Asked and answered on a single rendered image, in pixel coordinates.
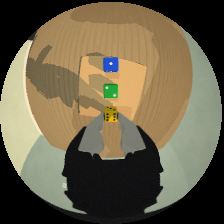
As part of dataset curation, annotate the green die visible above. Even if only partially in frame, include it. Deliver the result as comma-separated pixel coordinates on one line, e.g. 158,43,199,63
104,84,118,98

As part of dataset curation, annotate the blue die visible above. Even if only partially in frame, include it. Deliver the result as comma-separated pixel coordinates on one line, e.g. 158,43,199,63
103,57,119,72

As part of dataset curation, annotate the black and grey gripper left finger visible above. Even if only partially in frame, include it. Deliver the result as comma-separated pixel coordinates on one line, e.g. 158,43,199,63
62,112,105,177

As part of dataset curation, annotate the yellow die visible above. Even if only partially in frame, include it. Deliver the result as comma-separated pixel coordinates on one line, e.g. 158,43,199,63
104,106,118,122

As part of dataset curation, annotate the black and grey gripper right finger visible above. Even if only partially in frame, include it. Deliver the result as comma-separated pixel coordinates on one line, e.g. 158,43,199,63
117,112,164,173

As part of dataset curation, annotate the tan flat mat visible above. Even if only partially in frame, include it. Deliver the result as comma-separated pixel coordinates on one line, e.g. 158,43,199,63
79,56,147,121

